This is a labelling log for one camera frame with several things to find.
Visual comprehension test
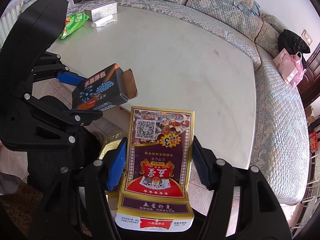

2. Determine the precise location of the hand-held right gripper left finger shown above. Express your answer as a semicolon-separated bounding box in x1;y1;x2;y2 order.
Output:
30;137;128;240

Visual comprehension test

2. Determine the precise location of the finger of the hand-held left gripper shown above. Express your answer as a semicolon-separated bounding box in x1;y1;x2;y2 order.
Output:
0;92;103;153
32;51;87;87

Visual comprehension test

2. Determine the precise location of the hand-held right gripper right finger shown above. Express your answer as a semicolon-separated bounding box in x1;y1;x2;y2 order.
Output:
191;137;293;240

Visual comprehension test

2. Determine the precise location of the yellow bin with plastic liner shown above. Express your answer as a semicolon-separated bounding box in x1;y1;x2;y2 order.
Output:
99;129;128;163

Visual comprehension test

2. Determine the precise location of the black cardboard box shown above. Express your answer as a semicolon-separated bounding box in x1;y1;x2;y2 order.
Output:
72;63;138;112

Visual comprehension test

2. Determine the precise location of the playing card box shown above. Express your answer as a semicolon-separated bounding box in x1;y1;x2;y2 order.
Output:
115;106;195;230

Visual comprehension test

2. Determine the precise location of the white radiator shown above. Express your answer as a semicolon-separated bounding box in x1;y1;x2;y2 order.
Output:
0;0;28;45

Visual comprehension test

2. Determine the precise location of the green snack packet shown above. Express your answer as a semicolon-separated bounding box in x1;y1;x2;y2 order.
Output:
59;13;90;40

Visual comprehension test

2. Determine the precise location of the white paper roll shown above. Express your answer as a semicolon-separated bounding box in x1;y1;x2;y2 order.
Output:
91;15;117;28

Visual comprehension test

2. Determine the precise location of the silver tissue box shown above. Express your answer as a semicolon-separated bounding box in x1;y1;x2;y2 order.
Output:
84;2;118;22

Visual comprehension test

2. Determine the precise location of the floral quilted sofa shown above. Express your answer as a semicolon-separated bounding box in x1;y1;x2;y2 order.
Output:
50;0;310;205

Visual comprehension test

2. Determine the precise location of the white metal rack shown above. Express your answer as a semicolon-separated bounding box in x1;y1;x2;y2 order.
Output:
290;152;320;228

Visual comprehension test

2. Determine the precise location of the red printed box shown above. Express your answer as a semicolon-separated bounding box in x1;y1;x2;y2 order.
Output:
309;131;318;152

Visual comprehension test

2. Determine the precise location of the pink bag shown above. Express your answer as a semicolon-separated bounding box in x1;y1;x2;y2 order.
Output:
272;49;307;88

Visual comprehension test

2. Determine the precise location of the dark wooden cabinet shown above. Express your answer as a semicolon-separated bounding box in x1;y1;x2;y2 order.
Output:
297;42;320;110

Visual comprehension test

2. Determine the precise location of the black bag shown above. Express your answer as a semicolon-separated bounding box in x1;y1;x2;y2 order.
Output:
278;29;311;55

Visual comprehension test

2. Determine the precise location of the wall switch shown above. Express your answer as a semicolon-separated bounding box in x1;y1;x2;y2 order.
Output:
302;29;313;46

